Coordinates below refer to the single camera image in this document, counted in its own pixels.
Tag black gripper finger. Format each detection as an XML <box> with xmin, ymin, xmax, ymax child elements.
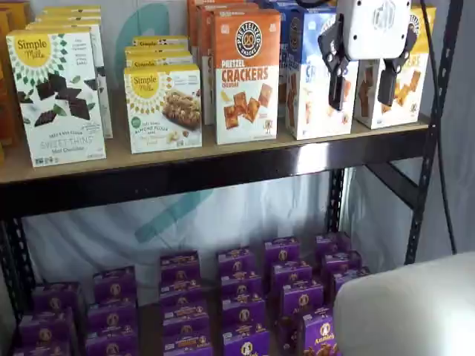
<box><xmin>377</xmin><ymin>24</ymin><xmax>419</xmax><ymax>108</ymax></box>
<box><xmin>318</xmin><ymin>13</ymin><xmax>352</xmax><ymax>111</ymax></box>

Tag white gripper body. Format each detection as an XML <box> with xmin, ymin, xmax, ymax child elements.
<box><xmin>335</xmin><ymin>0</ymin><xmax>413</xmax><ymax>61</ymax></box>

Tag blue white pretzel crackers box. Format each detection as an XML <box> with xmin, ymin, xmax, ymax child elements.
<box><xmin>259</xmin><ymin>0</ymin><xmax>309</xmax><ymax>119</ymax></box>
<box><xmin>284</xmin><ymin>5</ymin><xmax>360</xmax><ymax>141</ymax></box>

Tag yellow pretzel crackers box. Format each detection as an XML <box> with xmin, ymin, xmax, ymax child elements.
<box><xmin>353</xmin><ymin>5</ymin><xmax>437</xmax><ymax>130</ymax></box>

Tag orange pretzel crackers box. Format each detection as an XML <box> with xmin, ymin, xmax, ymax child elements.
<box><xmin>211</xmin><ymin>7</ymin><xmax>281</xmax><ymax>146</ymax></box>
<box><xmin>197</xmin><ymin>2</ymin><xmax>261</xmax><ymax>125</ymax></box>
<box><xmin>187</xmin><ymin>0</ymin><xmax>238</xmax><ymax>53</ymax></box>

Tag purple Annie's snack box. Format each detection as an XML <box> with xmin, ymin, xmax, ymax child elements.
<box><xmin>92</xmin><ymin>266</ymin><xmax>137</xmax><ymax>303</ymax></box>
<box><xmin>163</xmin><ymin>335</ymin><xmax>214</xmax><ymax>356</ymax></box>
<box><xmin>330</xmin><ymin>266</ymin><xmax>372</xmax><ymax>294</ymax></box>
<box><xmin>270</xmin><ymin>260</ymin><xmax>313</xmax><ymax>289</ymax></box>
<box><xmin>321</xmin><ymin>251</ymin><xmax>363</xmax><ymax>276</ymax></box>
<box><xmin>159</xmin><ymin>277</ymin><xmax>203</xmax><ymax>307</ymax></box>
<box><xmin>160</xmin><ymin>251</ymin><xmax>201</xmax><ymax>283</ymax></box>
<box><xmin>222</xmin><ymin>328</ymin><xmax>271</xmax><ymax>356</ymax></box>
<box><xmin>263</xmin><ymin>237</ymin><xmax>301</xmax><ymax>265</ymax></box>
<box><xmin>280</xmin><ymin>280</ymin><xmax>325</xmax><ymax>316</ymax></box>
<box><xmin>221</xmin><ymin>294</ymin><xmax>266</xmax><ymax>329</ymax></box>
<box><xmin>88</xmin><ymin>298</ymin><xmax>139</xmax><ymax>332</ymax></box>
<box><xmin>13</xmin><ymin>340</ymin><xmax>71</xmax><ymax>356</ymax></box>
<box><xmin>217</xmin><ymin>246</ymin><xmax>258</xmax><ymax>277</ymax></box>
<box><xmin>163</xmin><ymin>320</ymin><xmax>211</xmax><ymax>344</ymax></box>
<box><xmin>302</xmin><ymin>309</ymin><xmax>341</xmax><ymax>356</ymax></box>
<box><xmin>315</xmin><ymin>232</ymin><xmax>352</xmax><ymax>260</ymax></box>
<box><xmin>85</xmin><ymin>326</ymin><xmax>140</xmax><ymax>356</ymax></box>
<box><xmin>220</xmin><ymin>272</ymin><xmax>264</xmax><ymax>300</ymax></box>
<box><xmin>162</xmin><ymin>300</ymin><xmax>209</xmax><ymax>328</ymax></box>
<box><xmin>18</xmin><ymin>307</ymin><xmax>75</xmax><ymax>346</ymax></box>
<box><xmin>31</xmin><ymin>281</ymin><xmax>81</xmax><ymax>313</ymax></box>

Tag Simple Mills almond bars box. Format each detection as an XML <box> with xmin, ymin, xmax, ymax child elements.
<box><xmin>123</xmin><ymin>63</ymin><xmax>203</xmax><ymax>155</ymax></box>
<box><xmin>132</xmin><ymin>35</ymin><xmax>189</xmax><ymax>48</ymax></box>
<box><xmin>125</xmin><ymin>50</ymin><xmax>194</xmax><ymax>70</ymax></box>
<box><xmin>125</xmin><ymin>43</ymin><xmax>191</xmax><ymax>55</ymax></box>

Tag wooden shelf board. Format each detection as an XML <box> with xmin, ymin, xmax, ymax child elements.
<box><xmin>0</xmin><ymin>113</ymin><xmax>431</xmax><ymax>185</ymax></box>

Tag plain orange box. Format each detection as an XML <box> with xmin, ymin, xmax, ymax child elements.
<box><xmin>0</xmin><ymin>7</ymin><xmax>22</xmax><ymax>149</ymax></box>
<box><xmin>0</xmin><ymin>0</ymin><xmax>33</xmax><ymax>31</ymax></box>

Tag white backdrop with teal logo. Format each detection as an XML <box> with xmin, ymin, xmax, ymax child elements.
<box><xmin>22</xmin><ymin>0</ymin><xmax>357</xmax><ymax>290</ymax></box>

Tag purple Annie's snack boxes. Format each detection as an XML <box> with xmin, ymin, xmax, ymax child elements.
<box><xmin>7</xmin><ymin>274</ymin><xmax>335</xmax><ymax>356</ymax></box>

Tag black metal shelving frame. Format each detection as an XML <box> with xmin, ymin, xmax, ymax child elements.
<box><xmin>0</xmin><ymin>0</ymin><xmax>465</xmax><ymax>356</ymax></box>

